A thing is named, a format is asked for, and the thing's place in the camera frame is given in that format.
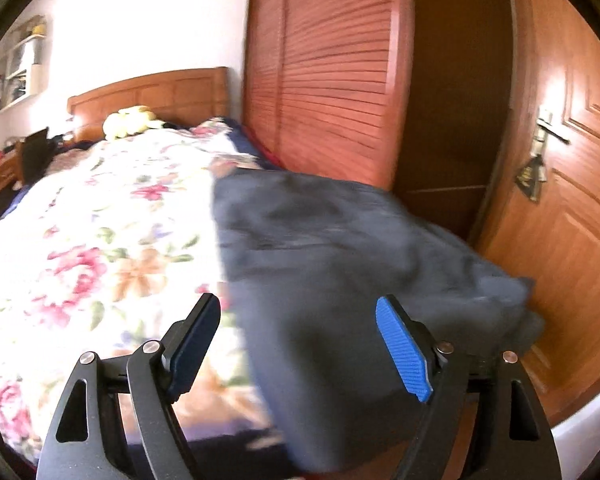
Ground metal door handle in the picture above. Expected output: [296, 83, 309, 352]
[531, 104, 571, 159]

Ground floral blanket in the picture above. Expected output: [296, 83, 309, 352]
[0, 127, 283, 467]

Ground wooden door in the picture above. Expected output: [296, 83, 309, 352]
[472, 0, 600, 429]

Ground dark hanging door ornament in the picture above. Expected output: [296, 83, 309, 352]
[514, 155, 547, 204]

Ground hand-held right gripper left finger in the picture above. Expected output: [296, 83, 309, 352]
[36, 292, 222, 480]

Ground wooden chair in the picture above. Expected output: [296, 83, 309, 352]
[19, 127, 54, 185]

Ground black jacket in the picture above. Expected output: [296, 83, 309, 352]
[212, 170, 547, 474]

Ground wooden headboard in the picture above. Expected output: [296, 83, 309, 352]
[67, 66, 230, 143]

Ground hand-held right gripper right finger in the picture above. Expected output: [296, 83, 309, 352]
[375, 295, 564, 480]

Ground wooden louvred wardrobe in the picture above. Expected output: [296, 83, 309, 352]
[242, 0, 512, 242]

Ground yellow plush toy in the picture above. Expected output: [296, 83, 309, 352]
[102, 105, 167, 141]

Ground white wall shelf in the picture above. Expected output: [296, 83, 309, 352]
[0, 14, 49, 114]

